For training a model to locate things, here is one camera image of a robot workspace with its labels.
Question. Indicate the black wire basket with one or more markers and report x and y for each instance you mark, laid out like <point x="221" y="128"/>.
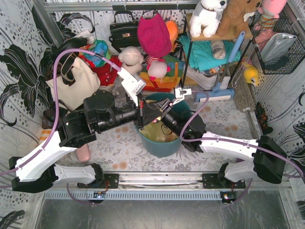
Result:
<point x="263" y="31"/>

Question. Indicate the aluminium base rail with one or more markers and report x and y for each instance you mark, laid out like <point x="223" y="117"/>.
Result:
<point x="153" y="181"/>

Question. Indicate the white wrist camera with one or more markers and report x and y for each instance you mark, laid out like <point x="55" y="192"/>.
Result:
<point x="132" y="84"/>
<point x="179" y="94"/>

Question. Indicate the orange checkered cloth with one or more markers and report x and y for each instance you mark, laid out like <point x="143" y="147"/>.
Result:
<point x="45" y="134"/>

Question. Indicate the yellow plastic trash bag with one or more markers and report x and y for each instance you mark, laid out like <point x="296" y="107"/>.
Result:
<point x="158" y="132"/>

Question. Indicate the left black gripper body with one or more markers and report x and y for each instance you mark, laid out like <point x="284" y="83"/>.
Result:
<point x="140" y="114"/>

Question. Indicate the pink plush pig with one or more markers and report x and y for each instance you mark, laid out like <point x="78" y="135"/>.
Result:
<point x="156" y="68"/>

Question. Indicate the silver foil pouch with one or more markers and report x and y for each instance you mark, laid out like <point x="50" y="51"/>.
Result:
<point x="277" y="46"/>

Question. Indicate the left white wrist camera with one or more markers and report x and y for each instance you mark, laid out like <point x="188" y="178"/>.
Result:
<point x="132" y="84"/>

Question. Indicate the pink glasses case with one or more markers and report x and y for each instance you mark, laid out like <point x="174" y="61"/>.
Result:
<point x="83" y="153"/>

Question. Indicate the brown plush bear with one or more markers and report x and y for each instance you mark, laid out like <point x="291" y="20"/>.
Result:
<point x="236" y="15"/>

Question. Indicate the white plush dog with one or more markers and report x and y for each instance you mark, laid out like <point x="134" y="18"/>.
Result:
<point x="206" y="17"/>

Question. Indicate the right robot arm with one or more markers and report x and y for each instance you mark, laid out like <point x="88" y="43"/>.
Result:
<point x="258" y="158"/>

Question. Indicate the cream plush sheep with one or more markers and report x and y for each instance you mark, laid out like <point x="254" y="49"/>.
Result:
<point x="131" y="59"/>

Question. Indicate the magenta fuzzy bag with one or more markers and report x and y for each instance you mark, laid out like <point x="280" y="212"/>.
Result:
<point x="154" y="37"/>

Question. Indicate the red cloth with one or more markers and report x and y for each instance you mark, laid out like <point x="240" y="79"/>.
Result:
<point x="106" y="73"/>

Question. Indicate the black metal shelf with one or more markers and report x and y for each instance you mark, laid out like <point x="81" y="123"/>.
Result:
<point x="230" y="36"/>

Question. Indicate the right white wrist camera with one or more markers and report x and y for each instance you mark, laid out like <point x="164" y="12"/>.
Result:
<point x="179" y="94"/>

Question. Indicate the white sneaker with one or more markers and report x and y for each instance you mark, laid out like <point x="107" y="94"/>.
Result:
<point x="208" y="82"/>

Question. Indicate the cream canvas tote bag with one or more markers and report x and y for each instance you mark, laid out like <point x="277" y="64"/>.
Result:
<point x="76" y="82"/>

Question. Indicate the rainbow striped bag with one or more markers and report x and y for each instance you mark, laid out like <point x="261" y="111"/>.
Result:
<point x="169" y="81"/>

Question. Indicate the colourful printed bag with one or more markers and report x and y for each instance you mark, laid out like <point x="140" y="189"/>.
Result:
<point x="99" y="47"/>

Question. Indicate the black leather handbag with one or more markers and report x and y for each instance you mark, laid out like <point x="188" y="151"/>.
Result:
<point x="124" y="34"/>

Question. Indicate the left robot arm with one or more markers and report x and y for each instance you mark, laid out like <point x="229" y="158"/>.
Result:
<point x="74" y="131"/>

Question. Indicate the brown patterned handbag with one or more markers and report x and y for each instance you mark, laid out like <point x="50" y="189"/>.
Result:
<point x="49" y="116"/>

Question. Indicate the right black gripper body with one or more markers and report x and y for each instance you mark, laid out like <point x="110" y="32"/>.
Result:
<point x="164" y="109"/>

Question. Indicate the pink plush toy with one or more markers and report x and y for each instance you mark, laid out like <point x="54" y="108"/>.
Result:
<point x="270" y="9"/>

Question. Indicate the grey chenille duster mop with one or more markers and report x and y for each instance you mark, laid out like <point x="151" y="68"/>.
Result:
<point x="242" y="96"/>

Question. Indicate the teal folded cloth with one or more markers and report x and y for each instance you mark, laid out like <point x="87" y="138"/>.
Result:
<point x="201" y="57"/>

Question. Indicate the teal plastic trash bin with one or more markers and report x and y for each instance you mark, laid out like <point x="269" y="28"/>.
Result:
<point x="165" y="149"/>

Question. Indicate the orange plush toy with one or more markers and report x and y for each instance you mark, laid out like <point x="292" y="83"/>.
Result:
<point x="173" y="33"/>

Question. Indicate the yellow plush duck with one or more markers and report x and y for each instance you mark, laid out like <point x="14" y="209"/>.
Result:
<point x="250" y="73"/>

